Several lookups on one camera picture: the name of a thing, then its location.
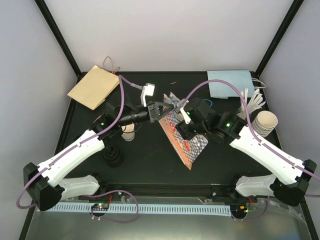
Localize small electronics board right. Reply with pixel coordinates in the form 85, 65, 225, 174
230, 205, 256, 215

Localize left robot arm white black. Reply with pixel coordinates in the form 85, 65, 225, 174
23, 94, 175, 211

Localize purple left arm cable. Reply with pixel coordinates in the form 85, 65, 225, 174
16, 75, 146, 209

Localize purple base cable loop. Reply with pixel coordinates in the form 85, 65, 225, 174
90, 190, 139, 224

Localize light blue slotted cable duct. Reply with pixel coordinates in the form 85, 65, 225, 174
48, 202, 231, 217

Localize stack of paper cups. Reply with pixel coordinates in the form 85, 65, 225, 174
252, 110, 278, 138

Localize black frame post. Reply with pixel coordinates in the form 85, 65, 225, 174
34, 0, 82, 78
254, 0, 304, 78

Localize brown kraft paper bag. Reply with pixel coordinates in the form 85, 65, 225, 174
67, 56, 120, 110

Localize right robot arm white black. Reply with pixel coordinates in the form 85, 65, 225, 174
175, 98, 317, 207

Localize right black frame post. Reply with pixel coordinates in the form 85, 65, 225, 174
254, 0, 304, 78

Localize small electronics board left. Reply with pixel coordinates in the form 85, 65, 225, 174
90, 203, 110, 212

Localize white paper coffee cup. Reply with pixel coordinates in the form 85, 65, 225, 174
121, 123, 135, 142

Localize light blue paper bag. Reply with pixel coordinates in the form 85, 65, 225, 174
207, 70, 266, 99

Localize small electronics board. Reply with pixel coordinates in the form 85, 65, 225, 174
90, 203, 110, 212
230, 205, 256, 215

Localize stack of black lids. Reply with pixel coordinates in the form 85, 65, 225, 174
102, 145, 124, 168

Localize blue checkered paper bag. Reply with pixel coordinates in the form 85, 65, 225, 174
158, 91, 210, 171

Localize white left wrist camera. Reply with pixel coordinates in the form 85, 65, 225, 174
140, 83, 155, 107

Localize left black frame post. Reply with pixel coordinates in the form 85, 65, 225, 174
34, 0, 82, 78

